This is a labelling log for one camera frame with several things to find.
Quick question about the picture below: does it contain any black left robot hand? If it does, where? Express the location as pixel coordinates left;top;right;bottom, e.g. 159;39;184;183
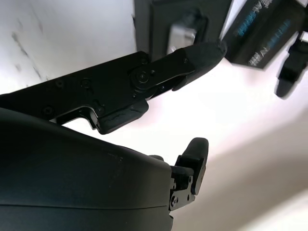
275;31;308;98

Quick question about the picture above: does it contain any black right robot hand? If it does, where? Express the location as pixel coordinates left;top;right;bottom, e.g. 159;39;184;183
0;41;228;231

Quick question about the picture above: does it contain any small silver depth camera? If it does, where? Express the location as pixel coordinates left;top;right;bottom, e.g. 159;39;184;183
167;23;198;53

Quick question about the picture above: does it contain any black RealSense box lid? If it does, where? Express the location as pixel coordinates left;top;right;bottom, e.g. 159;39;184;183
222;0;306;70

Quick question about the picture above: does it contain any black camera box base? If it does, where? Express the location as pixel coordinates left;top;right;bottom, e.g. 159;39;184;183
133;0;233;61

